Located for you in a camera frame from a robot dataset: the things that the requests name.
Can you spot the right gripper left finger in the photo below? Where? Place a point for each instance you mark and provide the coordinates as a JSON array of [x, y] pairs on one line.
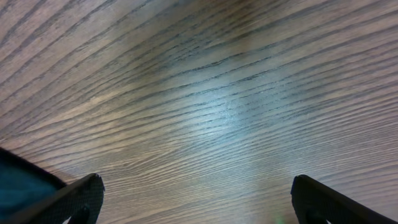
[[79, 202]]

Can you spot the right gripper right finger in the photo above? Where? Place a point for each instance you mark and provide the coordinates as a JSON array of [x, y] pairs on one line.
[[314, 203]]

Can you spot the black polo shirt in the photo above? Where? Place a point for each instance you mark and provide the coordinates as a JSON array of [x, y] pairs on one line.
[[23, 184]]

